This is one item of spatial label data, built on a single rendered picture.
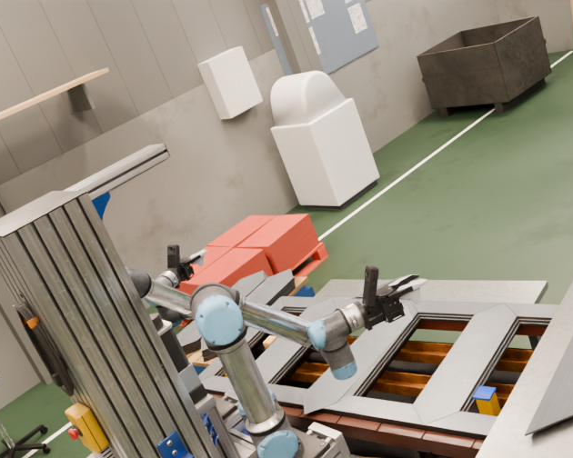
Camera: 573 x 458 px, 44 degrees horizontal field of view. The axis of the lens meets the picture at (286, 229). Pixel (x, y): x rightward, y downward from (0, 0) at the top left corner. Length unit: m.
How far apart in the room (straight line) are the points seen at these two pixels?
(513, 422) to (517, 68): 6.60
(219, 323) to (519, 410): 0.88
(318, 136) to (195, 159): 1.21
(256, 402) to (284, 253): 3.80
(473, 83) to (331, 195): 2.40
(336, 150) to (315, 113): 0.43
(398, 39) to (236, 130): 2.70
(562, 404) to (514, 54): 6.57
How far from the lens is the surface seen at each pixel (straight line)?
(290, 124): 6.94
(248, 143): 7.21
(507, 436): 2.05
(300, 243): 5.84
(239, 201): 7.12
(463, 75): 8.46
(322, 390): 2.83
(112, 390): 2.05
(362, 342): 3.03
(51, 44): 6.34
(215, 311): 1.80
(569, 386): 2.13
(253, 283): 3.95
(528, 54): 8.58
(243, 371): 1.91
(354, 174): 7.06
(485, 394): 2.48
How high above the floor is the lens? 2.38
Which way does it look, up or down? 20 degrees down
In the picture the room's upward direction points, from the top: 22 degrees counter-clockwise
